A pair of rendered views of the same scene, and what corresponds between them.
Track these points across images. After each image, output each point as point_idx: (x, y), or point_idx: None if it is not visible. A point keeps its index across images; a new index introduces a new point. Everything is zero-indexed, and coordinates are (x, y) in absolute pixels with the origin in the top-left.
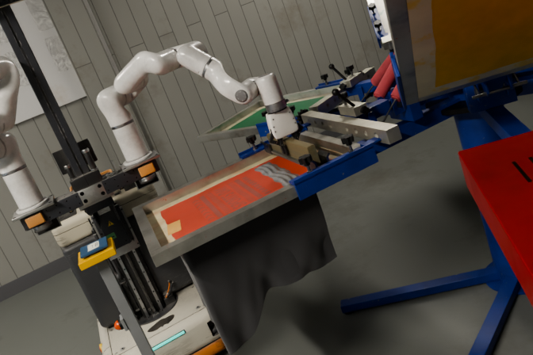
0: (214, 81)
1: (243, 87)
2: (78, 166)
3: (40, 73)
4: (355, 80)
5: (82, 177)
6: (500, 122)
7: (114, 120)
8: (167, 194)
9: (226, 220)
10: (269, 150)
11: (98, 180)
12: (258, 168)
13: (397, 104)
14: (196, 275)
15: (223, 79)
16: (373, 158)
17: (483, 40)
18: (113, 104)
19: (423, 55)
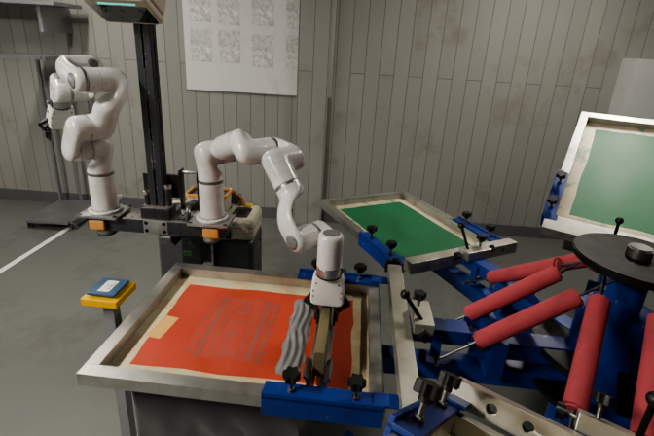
0: (278, 207)
1: (296, 236)
2: (155, 197)
3: (154, 99)
4: (477, 255)
5: (152, 209)
6: None
7: (200, 174)
8: (209, 270)
9: (168, 384)
10: None
11: (165, 219)
12: (298, 302)
13: (477, 346)
14: (133, 400)
15: (283, 213)
16: (376, 423)
17: None
18: (204, 161)
19: None
